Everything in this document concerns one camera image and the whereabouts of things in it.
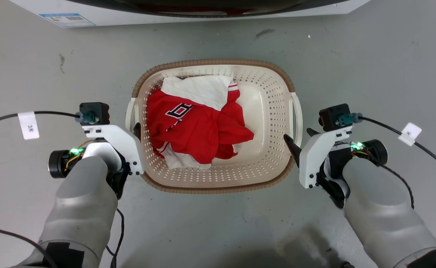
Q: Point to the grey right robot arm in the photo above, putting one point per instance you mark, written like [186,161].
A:
[381,212]

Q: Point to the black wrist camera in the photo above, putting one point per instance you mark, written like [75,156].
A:
[335,116]
[94,113]

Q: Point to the cream laundry basket brown rim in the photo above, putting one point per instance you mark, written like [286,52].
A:
[270,111]

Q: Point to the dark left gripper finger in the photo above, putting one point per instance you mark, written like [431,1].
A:
[137,131]

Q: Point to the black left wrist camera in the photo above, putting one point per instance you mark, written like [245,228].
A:
[94,113]

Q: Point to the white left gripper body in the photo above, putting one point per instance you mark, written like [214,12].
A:
[123,143]

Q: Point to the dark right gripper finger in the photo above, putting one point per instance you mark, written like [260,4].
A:
[312,131]
[292,148]

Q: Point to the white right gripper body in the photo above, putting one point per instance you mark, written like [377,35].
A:
[316,156]

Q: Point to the blue energy label sticker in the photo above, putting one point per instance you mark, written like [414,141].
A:
[67,19]

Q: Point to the red and white jersey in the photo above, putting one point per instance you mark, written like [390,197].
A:
[199,130]

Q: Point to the dark washing machine door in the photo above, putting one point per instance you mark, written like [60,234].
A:
[203,7]

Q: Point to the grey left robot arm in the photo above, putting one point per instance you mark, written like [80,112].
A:
[80,208]

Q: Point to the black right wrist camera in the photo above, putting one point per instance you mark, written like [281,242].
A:
[335,116]

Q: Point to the white garment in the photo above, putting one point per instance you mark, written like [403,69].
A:
[199,89]

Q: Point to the white washing machine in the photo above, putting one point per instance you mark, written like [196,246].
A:
[102,15]

